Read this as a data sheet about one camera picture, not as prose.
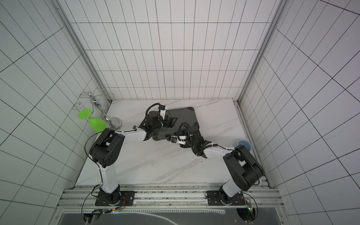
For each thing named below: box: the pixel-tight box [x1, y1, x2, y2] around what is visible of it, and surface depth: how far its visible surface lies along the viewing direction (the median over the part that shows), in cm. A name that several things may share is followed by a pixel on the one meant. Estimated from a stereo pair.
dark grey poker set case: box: [157, 106, 199, 140], surface depth 99 cm
